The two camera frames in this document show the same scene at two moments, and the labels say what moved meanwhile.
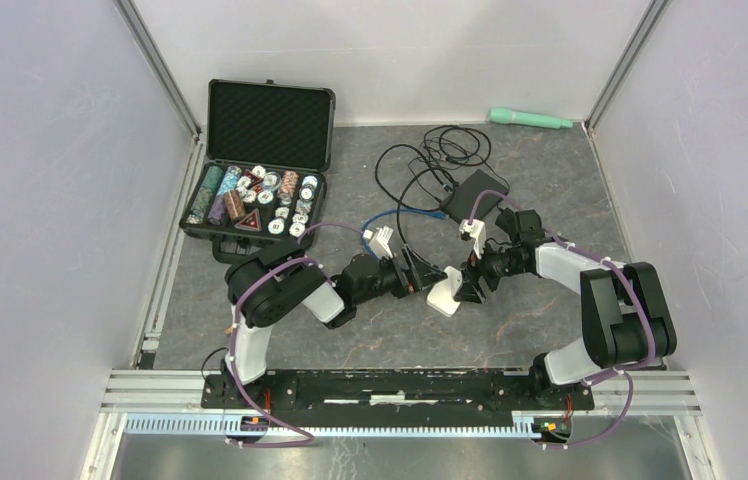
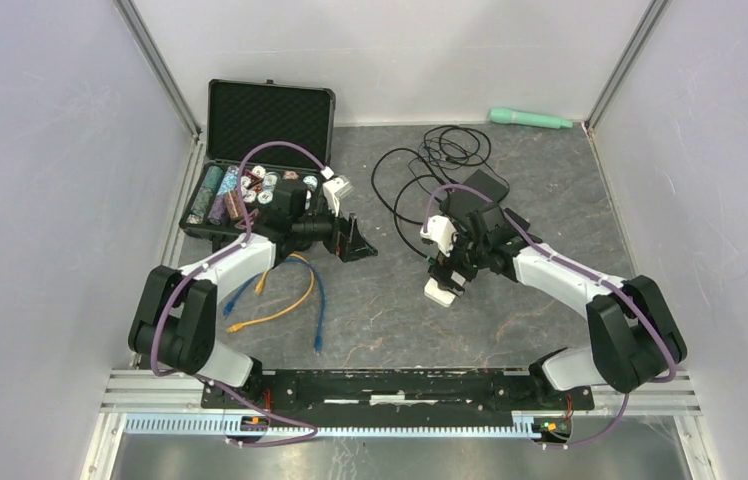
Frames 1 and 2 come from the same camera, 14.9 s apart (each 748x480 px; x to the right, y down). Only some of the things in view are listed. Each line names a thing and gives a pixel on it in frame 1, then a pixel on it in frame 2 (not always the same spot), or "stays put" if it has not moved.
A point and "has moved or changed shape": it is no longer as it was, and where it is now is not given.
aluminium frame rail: (146, 391) stays put
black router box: (461, 201) stays put
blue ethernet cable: (438, 215) has moved or changed shape
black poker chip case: (262, 185) stays put
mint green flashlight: (505, 116) stays put
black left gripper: (423, 274) → (349, 248)
